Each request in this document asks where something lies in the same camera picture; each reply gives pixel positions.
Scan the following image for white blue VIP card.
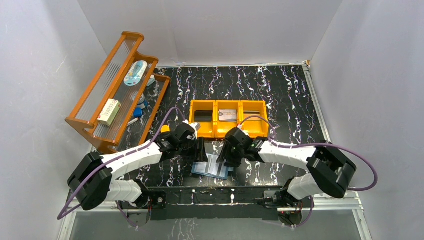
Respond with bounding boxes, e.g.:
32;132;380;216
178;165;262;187
206;154;226;178

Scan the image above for blue card holder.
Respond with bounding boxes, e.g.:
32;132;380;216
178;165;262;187
191;153;234;180

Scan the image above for yellow three-compartment bin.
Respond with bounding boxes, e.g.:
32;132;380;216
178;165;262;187
188;100;269;139

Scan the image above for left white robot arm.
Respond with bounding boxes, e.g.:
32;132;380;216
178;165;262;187
67;121;208;211

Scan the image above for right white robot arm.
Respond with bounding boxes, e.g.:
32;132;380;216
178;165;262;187
216;127;357;208

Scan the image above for silver cards in bin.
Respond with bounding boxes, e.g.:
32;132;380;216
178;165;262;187
218;109;238;122

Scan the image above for yellow grey eraser block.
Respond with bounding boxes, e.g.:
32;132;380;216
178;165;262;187
160;125;171;133

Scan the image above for white pen on shelf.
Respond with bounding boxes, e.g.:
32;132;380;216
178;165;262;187
127;118;139;126

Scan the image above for small grey blue item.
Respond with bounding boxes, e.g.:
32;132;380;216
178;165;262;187
146;75;156;87

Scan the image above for orange wooden shelf rack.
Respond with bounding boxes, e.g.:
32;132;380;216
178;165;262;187
65;31;171;154

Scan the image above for white red small box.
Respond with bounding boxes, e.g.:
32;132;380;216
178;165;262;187
97;98;122;126

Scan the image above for light blue oval case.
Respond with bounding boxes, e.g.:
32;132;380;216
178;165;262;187
123;60;148;87

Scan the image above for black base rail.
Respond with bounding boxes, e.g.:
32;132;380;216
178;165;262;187
119;186;304;222

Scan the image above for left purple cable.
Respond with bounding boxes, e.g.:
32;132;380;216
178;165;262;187
56;106;186;229

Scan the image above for purple cable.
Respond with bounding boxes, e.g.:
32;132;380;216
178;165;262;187
236;115;379;192
56;106;186;229

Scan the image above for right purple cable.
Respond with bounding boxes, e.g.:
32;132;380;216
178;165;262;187
236;115;379;192

